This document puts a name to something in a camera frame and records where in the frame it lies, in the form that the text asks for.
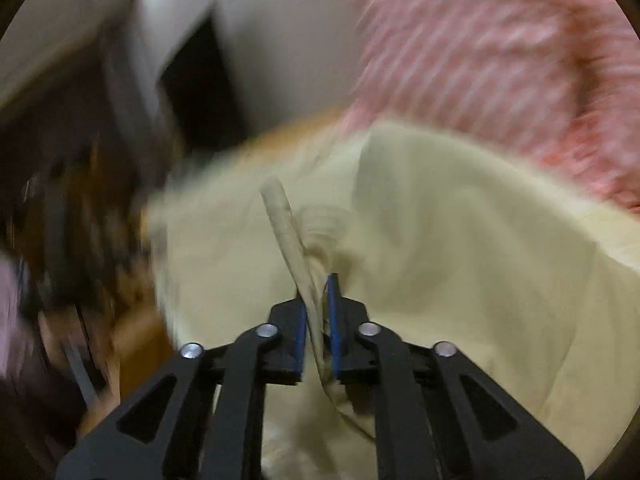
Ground beige khaki pants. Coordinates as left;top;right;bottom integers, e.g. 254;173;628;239
146;122;639;479

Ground pink polka dot upper pillow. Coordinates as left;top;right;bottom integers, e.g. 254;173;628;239
343;0;639;211

